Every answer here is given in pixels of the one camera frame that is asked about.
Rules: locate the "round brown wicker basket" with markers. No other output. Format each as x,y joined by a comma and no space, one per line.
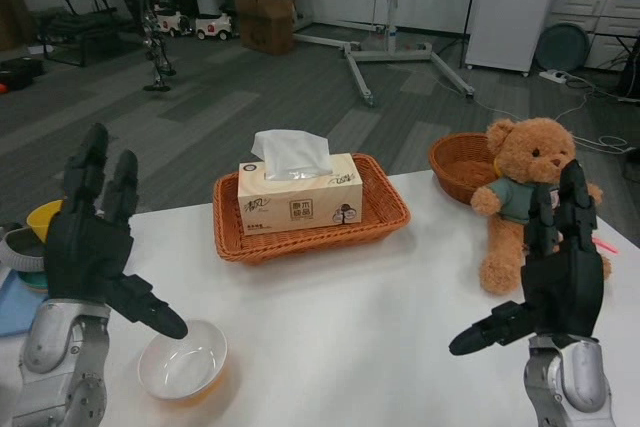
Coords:
455,167

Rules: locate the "grey bowl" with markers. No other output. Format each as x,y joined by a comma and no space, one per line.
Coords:
22,252

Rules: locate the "white toy car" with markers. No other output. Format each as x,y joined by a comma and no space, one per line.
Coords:
172,23
215,27

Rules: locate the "white and orange plastic bowl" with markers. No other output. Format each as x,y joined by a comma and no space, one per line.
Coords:
185,364

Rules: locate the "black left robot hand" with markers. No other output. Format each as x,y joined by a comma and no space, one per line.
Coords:
85,252

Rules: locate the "white power strip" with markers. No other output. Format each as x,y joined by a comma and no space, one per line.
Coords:
552,75

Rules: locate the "grey metal hoist stand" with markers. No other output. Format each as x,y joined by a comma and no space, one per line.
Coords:
360,54

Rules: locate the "white drawer units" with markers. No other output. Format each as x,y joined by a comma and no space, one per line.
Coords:
605,17

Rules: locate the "black metal rack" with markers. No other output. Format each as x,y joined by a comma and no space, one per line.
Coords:
75,32

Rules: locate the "beige tissue box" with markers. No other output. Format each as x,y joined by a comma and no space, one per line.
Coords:
300,202

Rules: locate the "brown cardboard boxes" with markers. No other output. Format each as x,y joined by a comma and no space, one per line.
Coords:
265,22

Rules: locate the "pink plastic stick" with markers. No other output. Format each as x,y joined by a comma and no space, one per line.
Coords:
606,246

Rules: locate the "brown teddy bear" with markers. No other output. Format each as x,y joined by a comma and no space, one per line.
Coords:
530,142

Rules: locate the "black tripod stand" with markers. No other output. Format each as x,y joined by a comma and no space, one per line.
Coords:
472,2

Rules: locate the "blue cloth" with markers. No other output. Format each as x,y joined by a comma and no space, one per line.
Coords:
20,307

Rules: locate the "grey round disc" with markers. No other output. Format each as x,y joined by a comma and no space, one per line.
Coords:
564,47

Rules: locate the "silver black humanoid robot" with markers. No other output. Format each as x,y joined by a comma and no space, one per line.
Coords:
145,7

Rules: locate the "black case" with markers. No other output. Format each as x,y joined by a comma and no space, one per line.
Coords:
20,74

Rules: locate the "yellow plastic cup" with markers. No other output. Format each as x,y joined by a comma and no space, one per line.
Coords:
42,214

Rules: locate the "teal plate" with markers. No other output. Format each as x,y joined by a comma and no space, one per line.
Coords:
32,281

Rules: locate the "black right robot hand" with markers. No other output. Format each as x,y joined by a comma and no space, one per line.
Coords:
565,287

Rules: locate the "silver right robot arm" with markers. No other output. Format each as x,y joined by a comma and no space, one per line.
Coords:
570,382

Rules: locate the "rectangular orange wicker basket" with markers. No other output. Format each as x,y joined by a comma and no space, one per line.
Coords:
385,207

